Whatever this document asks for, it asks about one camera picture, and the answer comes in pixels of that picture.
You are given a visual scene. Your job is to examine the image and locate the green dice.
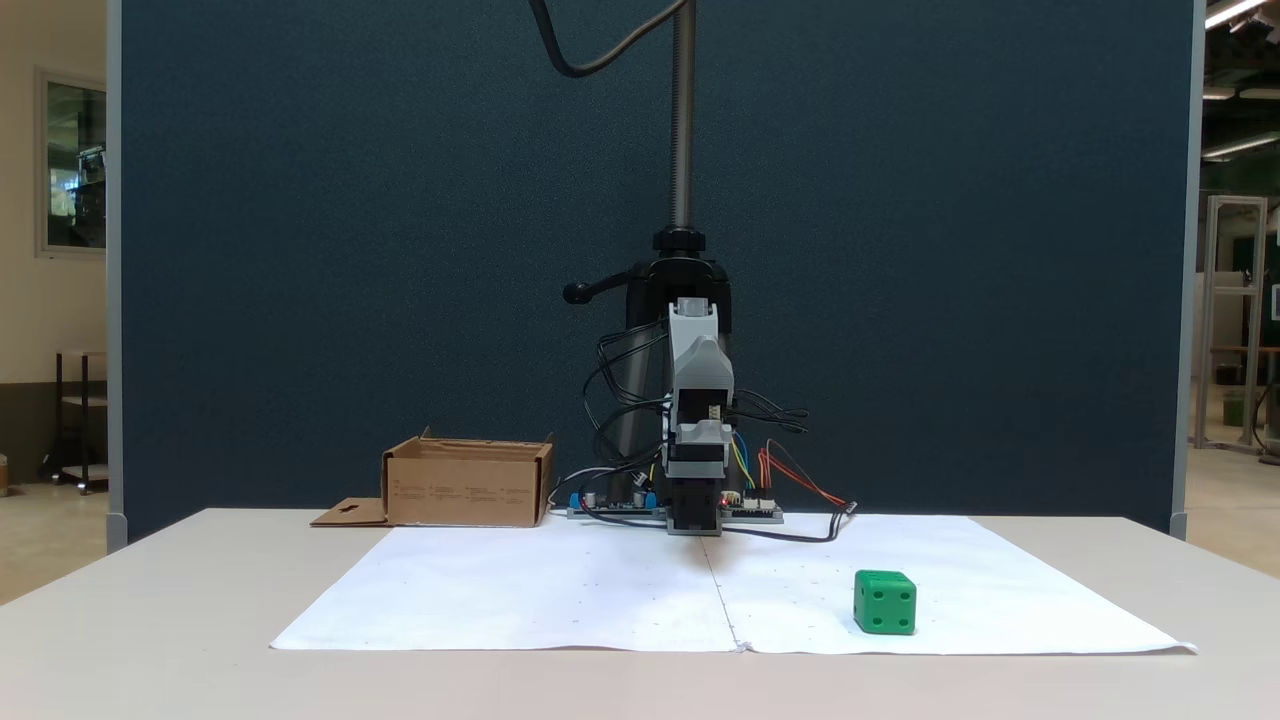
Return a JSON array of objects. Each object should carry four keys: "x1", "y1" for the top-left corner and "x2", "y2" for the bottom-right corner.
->
[{"x1": 853, "y1": 570, "x2": 918, "y2": 637}]

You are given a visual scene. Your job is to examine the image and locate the blue power converter board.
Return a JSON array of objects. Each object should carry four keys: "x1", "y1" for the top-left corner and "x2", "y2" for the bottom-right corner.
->
[{"x1": 567, "y1": 488, "x2": 666, "y2": 521}]

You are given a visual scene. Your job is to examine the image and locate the white paper sheet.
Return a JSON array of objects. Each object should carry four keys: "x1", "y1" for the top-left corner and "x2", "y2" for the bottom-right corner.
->
[
  {"x1": 270, "y1": 518, "x2": 743, "y2": 653},
  {"x1": 705, "y1": 513, "x2": 1198, "y2": 656}
]

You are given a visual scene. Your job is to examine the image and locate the brown cardboard box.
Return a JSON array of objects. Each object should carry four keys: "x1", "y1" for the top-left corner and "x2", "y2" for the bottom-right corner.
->
[{"x1": 310, "y1": 427, "x2": 556, "y2": 529}]

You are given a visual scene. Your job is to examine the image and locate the dark blue partition panel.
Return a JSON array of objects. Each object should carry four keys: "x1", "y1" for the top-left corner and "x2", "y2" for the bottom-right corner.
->
[{"x1": 105, "y1": 0, "x2": 1206, "y2": 548}]

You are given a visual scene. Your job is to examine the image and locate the ceiling light strip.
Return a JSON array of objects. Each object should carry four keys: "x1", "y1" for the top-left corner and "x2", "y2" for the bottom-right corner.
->
[
  {"x1": 1205, "y1": 0, "x2": 1269, "y2": 29},
  {"x1": 1203, "y1": 133, "x2": 1280, "y2": 161}
]

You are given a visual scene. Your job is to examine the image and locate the black shelf cart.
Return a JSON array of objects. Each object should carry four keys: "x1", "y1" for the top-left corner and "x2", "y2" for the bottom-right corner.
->
[{"x1": 40, "y1": 350, "x2": 109, "y2": 496}]

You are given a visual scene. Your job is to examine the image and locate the orange red wire pair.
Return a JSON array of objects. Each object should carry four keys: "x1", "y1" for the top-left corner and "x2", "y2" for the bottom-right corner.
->
[{"x1": 757, "y1": 438, "x2": 849, "y2": 507}]

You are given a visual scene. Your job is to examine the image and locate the black cable with white plug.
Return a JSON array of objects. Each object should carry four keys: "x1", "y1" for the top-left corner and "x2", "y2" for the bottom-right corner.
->
[{"x1": 720, "y1": 500, "x2": 859, "y2": 544}]

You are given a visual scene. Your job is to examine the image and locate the light grey cable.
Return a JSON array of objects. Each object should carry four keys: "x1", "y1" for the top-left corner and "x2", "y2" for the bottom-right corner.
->
[{"x1": 548, "y1": 465, "x2": 601, "y2": 513}]

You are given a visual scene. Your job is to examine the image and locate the black camera tripod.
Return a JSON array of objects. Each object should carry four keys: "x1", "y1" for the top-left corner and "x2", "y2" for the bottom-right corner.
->
[{"x1": 563, "y1": 0, "x2": 736, "y2": 506}]

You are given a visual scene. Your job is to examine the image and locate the black hanging camera cable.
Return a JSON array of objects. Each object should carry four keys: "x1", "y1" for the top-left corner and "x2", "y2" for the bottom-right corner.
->
[{"x1": 530, "y1": 0, "x2": 691, "y2": 79}]

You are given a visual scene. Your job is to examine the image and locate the aluminium profile frame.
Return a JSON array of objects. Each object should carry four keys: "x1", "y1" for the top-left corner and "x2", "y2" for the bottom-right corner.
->
[{"x1": 1192, "y1": 195, "x2": 1271, "y2": 456}]

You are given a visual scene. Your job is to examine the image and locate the framed wall window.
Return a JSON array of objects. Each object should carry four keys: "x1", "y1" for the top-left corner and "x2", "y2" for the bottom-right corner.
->
[{"x1": 35, "y1": 68, "x2": 108, "y2": 259}]

